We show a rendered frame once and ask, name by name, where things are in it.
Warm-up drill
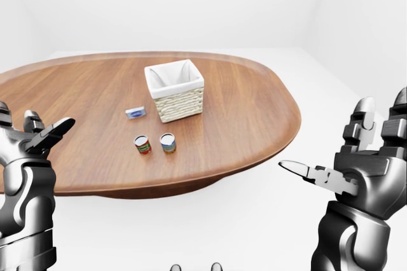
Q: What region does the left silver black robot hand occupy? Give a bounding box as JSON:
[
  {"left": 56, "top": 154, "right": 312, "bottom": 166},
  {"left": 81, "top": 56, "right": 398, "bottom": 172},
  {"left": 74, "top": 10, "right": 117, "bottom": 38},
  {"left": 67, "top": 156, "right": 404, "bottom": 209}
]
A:
[{"left": 0, "top": 101, "right": 76, "bottom": 167}]

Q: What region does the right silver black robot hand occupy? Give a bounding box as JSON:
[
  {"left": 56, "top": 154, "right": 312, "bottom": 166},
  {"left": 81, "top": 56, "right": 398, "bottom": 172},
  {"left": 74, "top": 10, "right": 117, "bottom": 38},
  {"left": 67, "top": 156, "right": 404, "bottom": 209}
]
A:
[{"left": 278, "top": 87, "right": 407, "bottom": 221}]

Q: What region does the red label tomato sauce tin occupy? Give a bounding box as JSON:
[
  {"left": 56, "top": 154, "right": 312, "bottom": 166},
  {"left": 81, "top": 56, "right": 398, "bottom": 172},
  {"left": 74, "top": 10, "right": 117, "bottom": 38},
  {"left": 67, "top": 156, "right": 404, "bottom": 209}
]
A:
[{"left": 134, "top": 135, "right": 153, "bottom": 156}]

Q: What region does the white lined wicker basket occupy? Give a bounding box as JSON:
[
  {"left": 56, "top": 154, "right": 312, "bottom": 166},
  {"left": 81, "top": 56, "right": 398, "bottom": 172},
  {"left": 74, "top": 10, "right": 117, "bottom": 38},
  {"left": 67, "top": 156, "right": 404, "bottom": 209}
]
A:
[{"left": 144, "top": 58, "right": 205, "bottom": 123}]

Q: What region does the small blue white box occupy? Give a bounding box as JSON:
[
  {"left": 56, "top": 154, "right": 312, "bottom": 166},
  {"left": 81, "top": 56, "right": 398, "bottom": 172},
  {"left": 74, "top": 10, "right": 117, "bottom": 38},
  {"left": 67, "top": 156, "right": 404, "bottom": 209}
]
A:
[{"left": 125, "top": 106, "right": 148, "bottom": 120}]

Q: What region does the blue yellow label tin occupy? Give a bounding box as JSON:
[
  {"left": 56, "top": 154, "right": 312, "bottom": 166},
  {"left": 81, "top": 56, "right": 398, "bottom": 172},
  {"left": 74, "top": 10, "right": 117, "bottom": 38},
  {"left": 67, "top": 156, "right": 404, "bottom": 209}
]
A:
[{"left": 159, "top": 132, "right": 177, "bottom": 155}]

